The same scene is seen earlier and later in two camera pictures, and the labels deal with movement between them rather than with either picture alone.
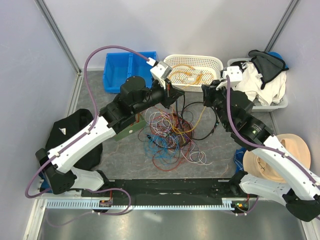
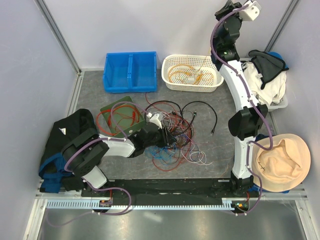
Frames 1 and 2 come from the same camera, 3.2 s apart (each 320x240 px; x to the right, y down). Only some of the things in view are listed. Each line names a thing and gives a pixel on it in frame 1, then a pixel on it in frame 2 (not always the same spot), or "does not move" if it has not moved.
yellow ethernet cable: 183,65 does not move
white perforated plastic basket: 189,72 does not move
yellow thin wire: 191,130 -> 210,50
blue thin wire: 164,148 does not move
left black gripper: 170,93 -> 167,138
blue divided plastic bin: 119,66 does not move
